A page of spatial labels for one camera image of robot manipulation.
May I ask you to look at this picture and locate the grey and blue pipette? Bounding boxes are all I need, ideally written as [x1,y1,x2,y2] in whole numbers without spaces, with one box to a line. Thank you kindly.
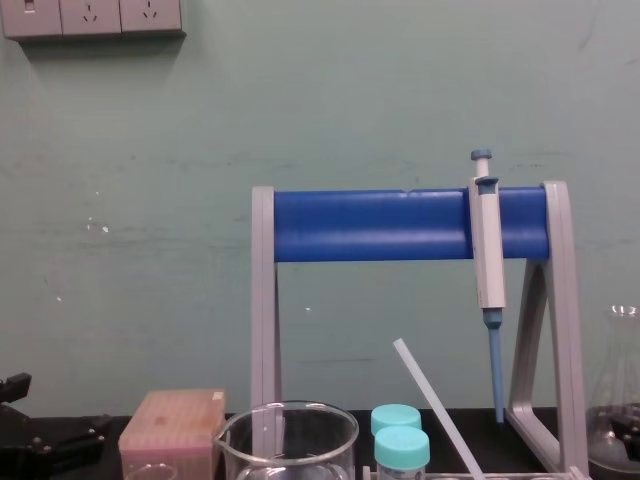
[468,148,508,427]

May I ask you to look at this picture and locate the large clear glass beaker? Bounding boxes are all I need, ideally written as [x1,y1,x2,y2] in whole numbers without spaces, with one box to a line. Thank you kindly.
[212,399,361,480]

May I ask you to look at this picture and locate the clear plastic tube rack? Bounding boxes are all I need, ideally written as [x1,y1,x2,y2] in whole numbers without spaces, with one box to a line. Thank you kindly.
[361,463,592,480]

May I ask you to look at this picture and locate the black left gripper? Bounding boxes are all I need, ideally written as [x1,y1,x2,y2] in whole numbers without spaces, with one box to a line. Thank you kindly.
[0,372,114,480]

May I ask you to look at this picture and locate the clear glass conical flask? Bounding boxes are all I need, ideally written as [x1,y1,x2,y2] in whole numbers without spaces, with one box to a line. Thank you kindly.
[586,304,640,480]

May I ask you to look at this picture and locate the pink pipette tip box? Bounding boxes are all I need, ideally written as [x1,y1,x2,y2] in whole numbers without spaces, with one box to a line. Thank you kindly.
[118,389,228,480]

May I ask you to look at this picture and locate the teal capped sample vial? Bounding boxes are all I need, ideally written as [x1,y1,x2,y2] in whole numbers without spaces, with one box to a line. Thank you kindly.
[373,425,432,480]
[370,404,423,437]

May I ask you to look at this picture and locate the clear glass stirring rod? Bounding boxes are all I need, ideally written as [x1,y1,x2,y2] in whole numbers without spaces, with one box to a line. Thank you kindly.
[392,338,487,480]

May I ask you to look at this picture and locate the white wall socket panel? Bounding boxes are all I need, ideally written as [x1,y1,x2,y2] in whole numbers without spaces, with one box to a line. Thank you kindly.
[0,0,188,42]

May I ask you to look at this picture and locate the grey pipette stand, blue bar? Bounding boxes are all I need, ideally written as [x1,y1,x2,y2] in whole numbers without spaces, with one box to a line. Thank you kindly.
[250,180,592,478]

